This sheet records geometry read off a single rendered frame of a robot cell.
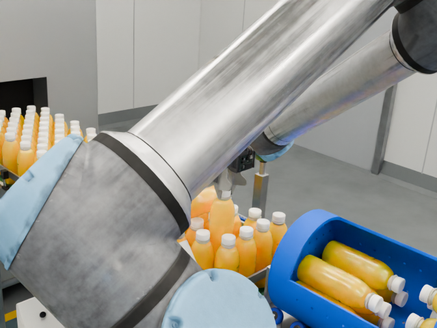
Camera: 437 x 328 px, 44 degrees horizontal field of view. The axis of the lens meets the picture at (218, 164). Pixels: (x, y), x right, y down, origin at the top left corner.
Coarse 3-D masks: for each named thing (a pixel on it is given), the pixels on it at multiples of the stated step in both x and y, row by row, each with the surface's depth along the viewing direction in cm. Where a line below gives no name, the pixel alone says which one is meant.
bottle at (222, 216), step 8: (216, 200) 153; (224, 200) 152; (216, 208) 152; (224, 208) 151; (232, 208) 153; (216, 216) 152; (224, 216) 152; (232, 216) 153; (216, 224) 153; (224, 224) 153; (232, 224) 154; (216, 232) 154; (224, 232) 154; (232, 232) 156; (216, 240) 155; (216, 248) 156
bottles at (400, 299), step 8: (312, 288) 133; (328, 296) 131; (384, 296) 137; (392, 296) 136; (400, 296) 135; (336, 304) 128; (384, 304) 129; (400, 304) 135; (352, 312) 126; (360, 312) 132; (368, 312) 131; (384, 312) 128; (432, 312) 130; (368, 320) 135; (376, 320) 135; (384, 320) 134; (392, 320) 134
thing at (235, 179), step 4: (228, 172) 152; (232, 172) 151; (240, 172) 150; (228, 176) 153; (232, 176) 152; (236, 176) 152; (240, 176) 151; (228, 180) 153; (232, 180) 152; (236, 180) 152; (240, 180) 151; (244, 180) 150; (232, 184) 153; (236, 184) 153; (240, 184) 152; (244, 184) 151; (232, 188) 154; (232, 192) 154
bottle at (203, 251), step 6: (198, 240) 151; (192, 246) 152; (198, 246) 151; (204, 246) 151; (210, 246) 152; (192, 252) 152; (198, 252) 151; (204, 252) 151; (210, 252) 151; (198, 258) 151; (204, 258) 151; (210, 258) 152; (198, 264) 151; (204, 264) 151; (210, 264) 152
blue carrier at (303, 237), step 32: (320, 224) 134; (352, 224) 138; (288, 256) 131; (320, 256) 150; (384, 256) 142; (416, 256) 132; (288, 288) 131; (416, 288) 138; (320, 320) 127; (352, 320) 119
